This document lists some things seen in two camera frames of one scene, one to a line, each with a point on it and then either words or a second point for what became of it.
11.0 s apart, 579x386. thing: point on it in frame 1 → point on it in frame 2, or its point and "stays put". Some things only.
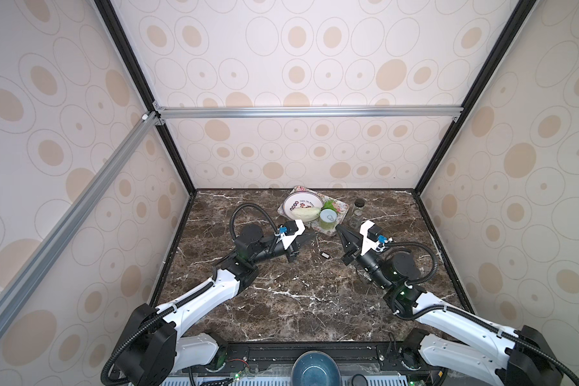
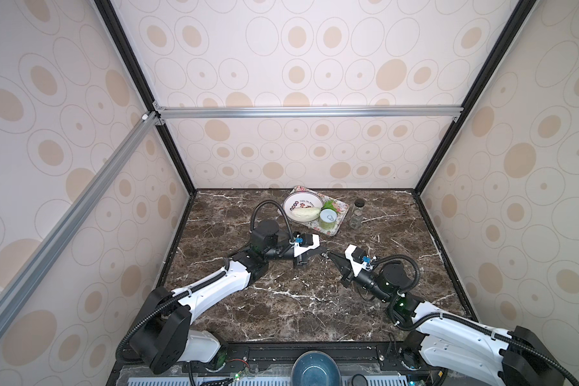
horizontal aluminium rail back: [424, 112] stays put
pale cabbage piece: [305, 214] stays put
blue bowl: [315, 368] stays put
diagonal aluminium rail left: [11, 298] stays put
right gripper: [354, 253] → [344, 268]
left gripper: [293, 249] → [299, 260]
